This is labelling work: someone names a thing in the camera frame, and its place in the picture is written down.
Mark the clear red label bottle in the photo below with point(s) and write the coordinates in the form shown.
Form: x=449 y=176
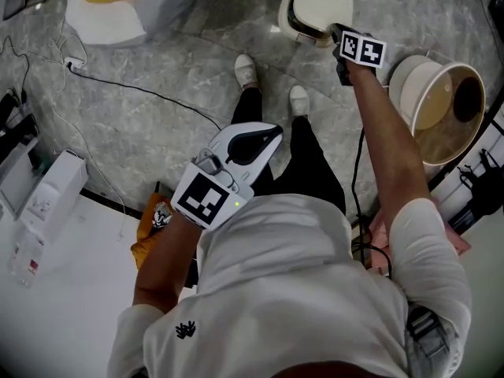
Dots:
x=25 y=256

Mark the black tripod stand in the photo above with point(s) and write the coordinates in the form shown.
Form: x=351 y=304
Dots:
x=478 y=195

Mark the cream trash bin lid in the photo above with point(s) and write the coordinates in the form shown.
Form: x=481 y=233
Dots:
x=321 y=2

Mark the white power strip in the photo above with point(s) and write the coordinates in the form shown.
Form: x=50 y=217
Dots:
x=75 y=64

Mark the person's right forearm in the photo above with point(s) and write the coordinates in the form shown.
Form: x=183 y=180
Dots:
x=386 y=144

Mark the person's white t-shirt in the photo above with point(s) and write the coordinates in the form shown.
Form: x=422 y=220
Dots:
x=283 y=282

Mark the black power adapters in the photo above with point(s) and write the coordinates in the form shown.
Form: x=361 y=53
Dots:
x=13 y=120

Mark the person's left white shoe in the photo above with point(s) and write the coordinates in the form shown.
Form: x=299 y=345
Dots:
x=245 y=69

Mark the white bean bag seat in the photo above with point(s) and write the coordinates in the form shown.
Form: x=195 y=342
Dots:
x=114 y=22

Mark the grey open box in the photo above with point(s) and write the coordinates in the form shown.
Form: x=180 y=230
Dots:
x=15 y=175

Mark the person's white shoe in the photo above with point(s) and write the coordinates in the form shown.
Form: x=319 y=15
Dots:
x=299 y=100
x=245 y=69

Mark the round white container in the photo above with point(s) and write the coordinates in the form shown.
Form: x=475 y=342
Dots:
x=421 y=89

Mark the person's black trousers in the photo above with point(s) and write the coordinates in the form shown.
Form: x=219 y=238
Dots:
x=311 y=167

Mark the white appliance box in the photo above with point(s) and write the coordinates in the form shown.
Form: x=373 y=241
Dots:
x=55 y=199

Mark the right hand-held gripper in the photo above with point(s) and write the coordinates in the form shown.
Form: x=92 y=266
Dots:
x=360 y=49

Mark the person's right white shoe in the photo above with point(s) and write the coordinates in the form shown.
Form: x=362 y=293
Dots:
x=299 y=100

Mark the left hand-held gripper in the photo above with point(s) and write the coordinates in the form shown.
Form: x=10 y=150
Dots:
x=236 y=171

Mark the pink cloth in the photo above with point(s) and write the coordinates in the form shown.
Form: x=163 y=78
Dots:
x=456 y=242

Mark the person's left forearm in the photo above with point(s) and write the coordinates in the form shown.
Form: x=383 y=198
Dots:
x=165 y=258

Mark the orange printed bag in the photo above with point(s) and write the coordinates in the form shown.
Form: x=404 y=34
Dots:
x=151 y=230

